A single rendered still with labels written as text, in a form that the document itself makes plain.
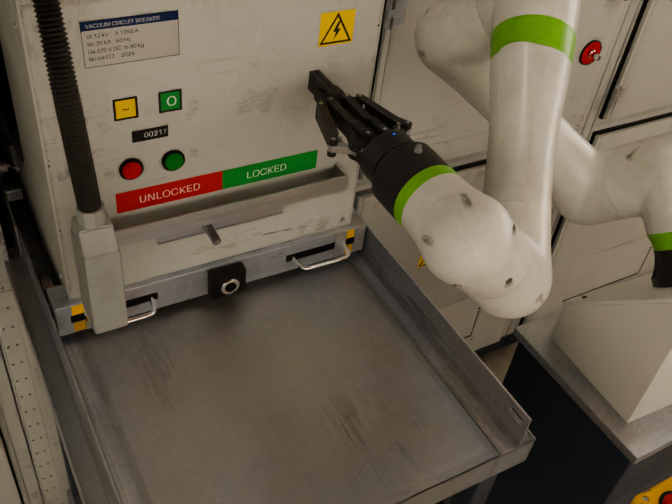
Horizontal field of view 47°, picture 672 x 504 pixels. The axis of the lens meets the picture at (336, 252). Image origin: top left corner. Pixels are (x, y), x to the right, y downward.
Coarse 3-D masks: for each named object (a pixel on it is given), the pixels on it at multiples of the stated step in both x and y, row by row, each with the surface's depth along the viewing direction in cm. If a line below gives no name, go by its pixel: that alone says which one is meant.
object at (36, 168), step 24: (0, 0) 96; (24, 0) 84; (384, 0) 108; (0, 24) 102; (24, 48) 88; (24, 72) 93; (24, 96) 99; (24, 120) 106; (24, 144) 115; (24, 168) 125; (48, 192) 103; (48, 216) 111; (48, 240) 120
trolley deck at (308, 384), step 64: (192, 320) 125; (256, 320) 127; (320, 320) 128; (384, 320) 130; (64, 384) 113; (128, 384) 114; (192, 384) 115; (256, 384) 117; (320, 384) 118; (384, 384) 119; (64, 448) 110; (128, 448) 106; (192, 448) 107; (256, 448) 108; (320, 448) 109; (384, 448) 111; (448, 448) 112
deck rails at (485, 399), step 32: (32, 256) 132; (352, 256) 140; (384, 256) 134; (32, 288) 126; (384, 288) 135; (416, 288) 127; (416, 320) 130; (64, 352) 109; (448, 352) 123; (96, 384) 113; (448, 384) 120; (480, 384) 118; (96, 416) 109; (480, 416) 116; (512, 416) 112; (96, 448) 100; (512, 448) 112; (128, 480) 102
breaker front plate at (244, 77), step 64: (64, 0) 87; (128, 0) 90; (192, 0) 94; (256, 0) 98; (320, 0) 103; (128, 64) 95; (192, 64) 100; (256, 64) 105; (320, 64) 110; (128, 128) 101; (192, 128) 106; (256, 128) 112; (64, 192) 103; (256, 192) 120; (64, 256) 109; (128, 256) 115; (192, 256) 122
